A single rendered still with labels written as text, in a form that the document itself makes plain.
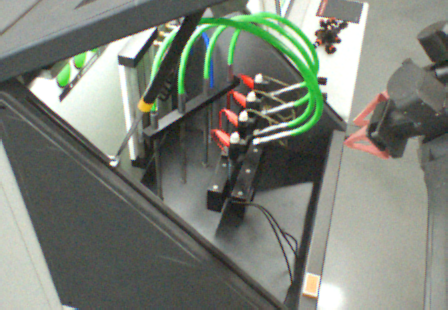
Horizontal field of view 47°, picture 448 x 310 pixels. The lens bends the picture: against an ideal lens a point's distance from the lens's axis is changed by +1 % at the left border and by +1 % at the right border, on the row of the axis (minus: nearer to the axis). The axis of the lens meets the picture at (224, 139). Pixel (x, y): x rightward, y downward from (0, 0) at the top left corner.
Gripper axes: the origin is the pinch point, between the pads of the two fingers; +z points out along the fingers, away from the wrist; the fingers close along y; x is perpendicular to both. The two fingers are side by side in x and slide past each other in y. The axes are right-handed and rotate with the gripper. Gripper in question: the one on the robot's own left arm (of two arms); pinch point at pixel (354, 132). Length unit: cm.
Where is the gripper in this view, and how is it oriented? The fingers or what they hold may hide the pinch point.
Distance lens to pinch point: 92.0
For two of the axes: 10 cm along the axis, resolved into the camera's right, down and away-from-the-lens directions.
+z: -5.7, 1.8, 8.0
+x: 7.0, 6.2, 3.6
